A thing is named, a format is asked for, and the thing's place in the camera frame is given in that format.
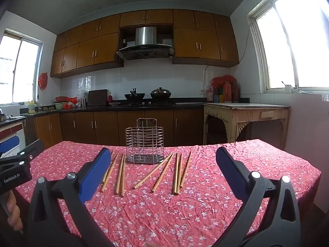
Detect red floral tablecloth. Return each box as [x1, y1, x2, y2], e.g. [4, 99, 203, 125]
[15, 139, 322, 247]

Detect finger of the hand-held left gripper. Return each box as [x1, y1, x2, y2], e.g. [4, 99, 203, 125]
[0, 139, 45, 172]
[0, 137, 21, 157]

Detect dark cutting board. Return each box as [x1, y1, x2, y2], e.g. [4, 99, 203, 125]
[87, 89, 108, 106]

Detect large red oil bottle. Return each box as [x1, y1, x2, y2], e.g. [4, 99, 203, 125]
[231, 82, 240, 103]
[223, 81, 232, 103]

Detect white appliance red trim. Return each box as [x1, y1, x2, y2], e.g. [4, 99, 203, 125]
[0, 117, 28, 150]

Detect brown wooden wall cabinets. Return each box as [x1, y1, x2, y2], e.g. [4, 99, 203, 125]
[50, 9, 240, 78]

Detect black kitchen countertop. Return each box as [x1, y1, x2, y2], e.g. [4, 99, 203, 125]
[21, 102, 206, 116]

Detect large bright window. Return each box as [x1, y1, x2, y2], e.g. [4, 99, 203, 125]
[246, 0, 329, 94]

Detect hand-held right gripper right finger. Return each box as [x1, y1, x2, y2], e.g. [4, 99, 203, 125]
[215, 147, 301, 247]

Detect group of wooden chopsticks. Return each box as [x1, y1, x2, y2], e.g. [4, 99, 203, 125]
[100, 150, 193, 196]

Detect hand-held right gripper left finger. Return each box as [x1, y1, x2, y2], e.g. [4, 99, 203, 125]
[26, 147, 114, 247]

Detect black wok with handle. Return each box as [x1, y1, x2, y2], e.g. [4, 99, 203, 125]
[125, 88, 146, 101]

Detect metal wire utensil holder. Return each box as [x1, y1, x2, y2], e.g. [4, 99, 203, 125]
[125, 118, 166, 165]

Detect person's left hand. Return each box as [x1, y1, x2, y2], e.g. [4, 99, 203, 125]
[6, 192, 24, 234]

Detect cream wooden side table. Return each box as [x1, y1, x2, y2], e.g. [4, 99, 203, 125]
[203, 102, 291, 150]

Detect brown wooden base cabinets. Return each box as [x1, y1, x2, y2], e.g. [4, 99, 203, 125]
[35, 108, 205, 148]

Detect black wok with lid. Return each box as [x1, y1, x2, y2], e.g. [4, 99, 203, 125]
[150, 87, 172, 100]

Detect black gas stove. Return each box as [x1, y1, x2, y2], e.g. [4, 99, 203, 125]
[121, 102, 173, 107]

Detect steel range hood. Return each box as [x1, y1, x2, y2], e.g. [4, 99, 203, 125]
[116, 26, 175, 61]

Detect red plastic bag on wall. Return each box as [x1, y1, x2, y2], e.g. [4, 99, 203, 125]
[38, 72, 48, 90]

